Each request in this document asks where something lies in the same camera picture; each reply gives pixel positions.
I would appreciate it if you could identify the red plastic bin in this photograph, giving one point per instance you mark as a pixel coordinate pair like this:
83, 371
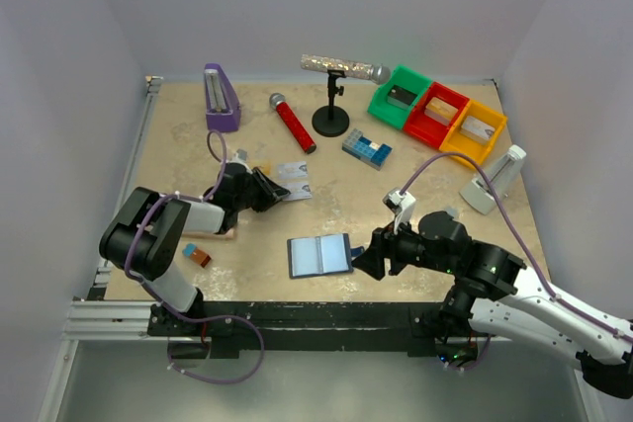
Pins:
425, 129

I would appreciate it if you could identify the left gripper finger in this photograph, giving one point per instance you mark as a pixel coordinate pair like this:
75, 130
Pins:
266, 183
267, 199

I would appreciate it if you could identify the purple metronome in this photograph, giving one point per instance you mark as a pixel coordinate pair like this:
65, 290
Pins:
223, 109

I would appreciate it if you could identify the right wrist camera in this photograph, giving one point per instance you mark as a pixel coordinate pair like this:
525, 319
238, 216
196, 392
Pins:
402, 205

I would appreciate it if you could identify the navy blue card holder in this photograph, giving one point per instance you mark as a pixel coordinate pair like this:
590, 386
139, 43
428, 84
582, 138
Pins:
319, 256

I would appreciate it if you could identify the pink microphone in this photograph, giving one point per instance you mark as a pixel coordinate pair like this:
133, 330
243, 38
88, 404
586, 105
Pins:
206, 234

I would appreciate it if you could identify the green plastic bin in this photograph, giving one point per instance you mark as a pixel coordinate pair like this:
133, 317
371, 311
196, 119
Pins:
406, 78

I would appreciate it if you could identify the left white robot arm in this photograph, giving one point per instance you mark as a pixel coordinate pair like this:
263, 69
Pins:
143, 237

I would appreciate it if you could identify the aluminium frame rail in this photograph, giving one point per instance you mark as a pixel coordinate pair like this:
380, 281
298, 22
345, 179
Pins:
96, 319

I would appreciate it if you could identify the yellow plastic bin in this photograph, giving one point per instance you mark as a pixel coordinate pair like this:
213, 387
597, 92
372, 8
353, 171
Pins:
457, 142

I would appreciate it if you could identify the white metronome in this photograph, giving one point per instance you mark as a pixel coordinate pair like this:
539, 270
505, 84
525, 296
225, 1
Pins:
502, 174

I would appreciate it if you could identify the gold card in red bin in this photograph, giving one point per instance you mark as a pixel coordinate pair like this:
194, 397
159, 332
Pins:
440, 111

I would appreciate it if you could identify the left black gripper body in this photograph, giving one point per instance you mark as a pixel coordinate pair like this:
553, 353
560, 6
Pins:
258, 189

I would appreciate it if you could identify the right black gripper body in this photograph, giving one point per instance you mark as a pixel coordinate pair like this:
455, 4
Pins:
379, 249

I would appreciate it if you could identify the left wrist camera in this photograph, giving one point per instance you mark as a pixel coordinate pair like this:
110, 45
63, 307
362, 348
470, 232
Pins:
239, 156

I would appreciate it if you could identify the dark card in green bin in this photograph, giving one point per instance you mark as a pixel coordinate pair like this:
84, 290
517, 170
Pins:
400, 97

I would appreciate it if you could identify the blue toy brick block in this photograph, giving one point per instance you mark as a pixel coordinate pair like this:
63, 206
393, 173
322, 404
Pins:
365, 150

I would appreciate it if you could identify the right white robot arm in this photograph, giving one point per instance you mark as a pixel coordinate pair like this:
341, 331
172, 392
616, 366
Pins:
495, 292

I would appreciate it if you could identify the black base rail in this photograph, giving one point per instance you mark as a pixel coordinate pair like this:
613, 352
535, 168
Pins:
413, 328

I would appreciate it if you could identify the white card in yellow bin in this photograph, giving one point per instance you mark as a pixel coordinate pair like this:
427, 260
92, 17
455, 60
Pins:
477, 130

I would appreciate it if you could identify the black microphone stand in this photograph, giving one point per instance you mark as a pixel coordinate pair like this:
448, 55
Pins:
330, 120

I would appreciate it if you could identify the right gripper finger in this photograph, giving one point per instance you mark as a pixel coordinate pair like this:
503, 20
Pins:
372, 263
380, 246

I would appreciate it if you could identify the silver glitter microphone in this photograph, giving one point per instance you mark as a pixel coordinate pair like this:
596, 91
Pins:
379, 74

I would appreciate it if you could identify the red glitter microphone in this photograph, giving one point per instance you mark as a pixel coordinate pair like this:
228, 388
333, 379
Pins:
278, 103

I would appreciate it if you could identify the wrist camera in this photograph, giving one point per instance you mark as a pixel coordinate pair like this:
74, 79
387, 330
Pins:
402, 205
239, 156

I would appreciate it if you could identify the orange and blue brick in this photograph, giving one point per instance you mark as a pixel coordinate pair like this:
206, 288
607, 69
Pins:
196, 255

